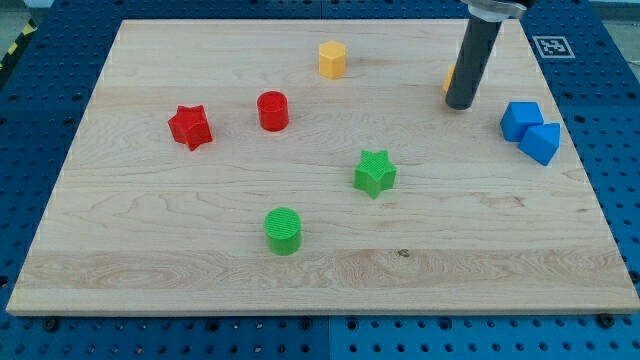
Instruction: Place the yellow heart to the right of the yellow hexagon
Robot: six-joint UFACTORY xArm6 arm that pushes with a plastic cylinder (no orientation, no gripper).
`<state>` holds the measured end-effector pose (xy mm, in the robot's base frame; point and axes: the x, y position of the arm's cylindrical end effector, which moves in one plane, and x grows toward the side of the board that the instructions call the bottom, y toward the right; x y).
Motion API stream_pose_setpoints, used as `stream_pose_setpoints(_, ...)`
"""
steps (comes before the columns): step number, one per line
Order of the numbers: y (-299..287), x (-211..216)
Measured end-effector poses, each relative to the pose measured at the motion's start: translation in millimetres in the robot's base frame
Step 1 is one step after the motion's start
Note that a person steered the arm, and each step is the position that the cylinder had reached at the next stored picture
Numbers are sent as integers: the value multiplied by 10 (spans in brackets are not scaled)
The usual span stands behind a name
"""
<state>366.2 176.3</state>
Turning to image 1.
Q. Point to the yellow heart block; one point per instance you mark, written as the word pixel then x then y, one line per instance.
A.
pixel 448 78

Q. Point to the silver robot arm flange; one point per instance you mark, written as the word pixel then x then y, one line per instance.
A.
pixel 495 10

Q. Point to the yellow hexagon block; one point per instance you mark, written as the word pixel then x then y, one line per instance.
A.
pixel 332 59

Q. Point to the light wooden board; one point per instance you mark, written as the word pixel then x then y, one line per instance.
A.
pixel 139 225

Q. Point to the green star block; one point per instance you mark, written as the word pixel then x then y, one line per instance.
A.
pixel 374 173

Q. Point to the green cylinder block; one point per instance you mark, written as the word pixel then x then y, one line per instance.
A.
pixel 283 231

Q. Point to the red cylinder block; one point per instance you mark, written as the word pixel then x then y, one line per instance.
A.
pixel 273 111

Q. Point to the red star block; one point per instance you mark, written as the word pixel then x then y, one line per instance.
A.
pixel 190 126

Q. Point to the blue cube block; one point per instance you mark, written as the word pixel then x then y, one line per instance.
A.
pixel 518 117

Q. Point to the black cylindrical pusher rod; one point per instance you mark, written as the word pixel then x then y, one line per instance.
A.
pixel 477 45

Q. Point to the blue pentagon block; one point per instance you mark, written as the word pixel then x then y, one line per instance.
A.
pixel 541 142

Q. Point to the white fiducial marker tag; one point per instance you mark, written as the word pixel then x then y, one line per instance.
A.
pixel 553 47

